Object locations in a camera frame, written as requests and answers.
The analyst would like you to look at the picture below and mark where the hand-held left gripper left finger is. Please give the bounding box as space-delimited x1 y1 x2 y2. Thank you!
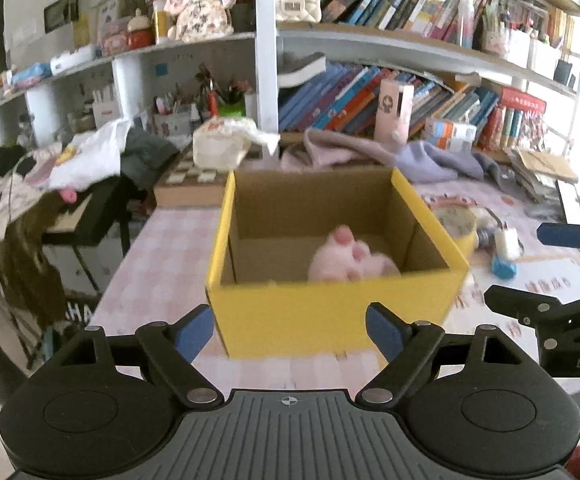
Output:
67 304 225 411

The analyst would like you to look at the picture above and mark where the white bookshelf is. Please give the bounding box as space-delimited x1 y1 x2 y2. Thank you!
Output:
0 0 580 161

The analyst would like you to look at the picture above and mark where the blue pink packet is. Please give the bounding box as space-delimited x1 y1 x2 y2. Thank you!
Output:
10 62 53 86

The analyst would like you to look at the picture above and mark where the red white jar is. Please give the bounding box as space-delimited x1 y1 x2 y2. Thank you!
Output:
126 10 155 50

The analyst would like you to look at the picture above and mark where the brown furry cloth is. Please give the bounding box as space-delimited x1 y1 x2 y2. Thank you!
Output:
0 195 71 331

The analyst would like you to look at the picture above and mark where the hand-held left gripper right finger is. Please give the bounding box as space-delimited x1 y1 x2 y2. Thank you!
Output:
355 302 516 408

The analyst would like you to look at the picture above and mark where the pile of clothes on chair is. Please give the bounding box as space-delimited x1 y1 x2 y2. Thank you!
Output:
0 120 133 241

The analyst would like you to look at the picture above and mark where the lilac fleece garment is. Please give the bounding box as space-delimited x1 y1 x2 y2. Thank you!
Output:
282 127 510 186

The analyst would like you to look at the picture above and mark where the white desk organizer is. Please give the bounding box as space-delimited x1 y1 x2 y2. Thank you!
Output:
92 85 121 128

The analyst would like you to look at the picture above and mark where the black chair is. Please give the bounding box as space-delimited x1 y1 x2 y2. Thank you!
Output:
45 175 145 256

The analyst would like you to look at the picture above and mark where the brown checkered box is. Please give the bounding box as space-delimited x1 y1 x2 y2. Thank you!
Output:
152 147 283 209

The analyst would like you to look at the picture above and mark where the red boxed book set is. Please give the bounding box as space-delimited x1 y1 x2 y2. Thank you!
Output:
480 87 548 151

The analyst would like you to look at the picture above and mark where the white blue packet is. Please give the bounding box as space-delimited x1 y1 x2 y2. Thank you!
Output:
50 45 96 76

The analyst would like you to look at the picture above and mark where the small blue object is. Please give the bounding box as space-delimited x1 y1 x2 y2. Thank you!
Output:
492 256 518 280

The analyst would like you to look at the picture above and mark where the yellow cardboard box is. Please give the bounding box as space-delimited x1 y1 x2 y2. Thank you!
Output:
205 166 470 360

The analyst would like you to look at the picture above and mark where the row of blue books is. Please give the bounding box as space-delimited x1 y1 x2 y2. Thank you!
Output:
279 62 500 138

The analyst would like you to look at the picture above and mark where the floral plush decoration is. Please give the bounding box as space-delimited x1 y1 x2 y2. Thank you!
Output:
164 0 237 43

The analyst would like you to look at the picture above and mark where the pink tin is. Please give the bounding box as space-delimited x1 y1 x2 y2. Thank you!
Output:
101 20 131 56

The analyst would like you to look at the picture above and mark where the yellow tape roll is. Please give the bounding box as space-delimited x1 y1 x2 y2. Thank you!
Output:
430 203 478 256

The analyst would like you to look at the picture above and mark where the orange white carton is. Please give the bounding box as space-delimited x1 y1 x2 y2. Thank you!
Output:
422 117 478 153

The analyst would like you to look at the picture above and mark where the pink plush toy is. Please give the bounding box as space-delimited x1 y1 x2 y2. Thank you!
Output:
307 225 403 283

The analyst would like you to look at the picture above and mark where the stack of papers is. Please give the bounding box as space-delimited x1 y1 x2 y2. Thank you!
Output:
504 147 580 216

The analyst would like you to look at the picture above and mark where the white storage bin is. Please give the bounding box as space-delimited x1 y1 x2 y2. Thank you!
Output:
530 39 563 80
484 27 533 68

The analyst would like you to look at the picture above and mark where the yellow bottle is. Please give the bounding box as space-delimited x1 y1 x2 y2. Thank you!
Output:
152 0 173 45

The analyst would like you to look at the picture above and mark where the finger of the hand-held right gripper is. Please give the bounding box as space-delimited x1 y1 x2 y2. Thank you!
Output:
484 284 580 332
536 212 580 266

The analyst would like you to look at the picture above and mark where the soft tissue pack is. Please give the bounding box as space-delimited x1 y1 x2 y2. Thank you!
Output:
192 117 281 170

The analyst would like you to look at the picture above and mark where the dark picture frame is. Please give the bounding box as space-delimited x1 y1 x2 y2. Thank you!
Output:
44 0 81 33

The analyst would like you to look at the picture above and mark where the dark grey garment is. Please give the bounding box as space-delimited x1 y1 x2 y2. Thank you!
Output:
120 127 181 191

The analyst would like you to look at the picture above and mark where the pink cylindrical box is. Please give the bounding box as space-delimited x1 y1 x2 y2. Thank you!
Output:
374 79 415 148

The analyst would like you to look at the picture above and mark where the green cup with pens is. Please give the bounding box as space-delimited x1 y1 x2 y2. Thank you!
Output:
195 62 251 121

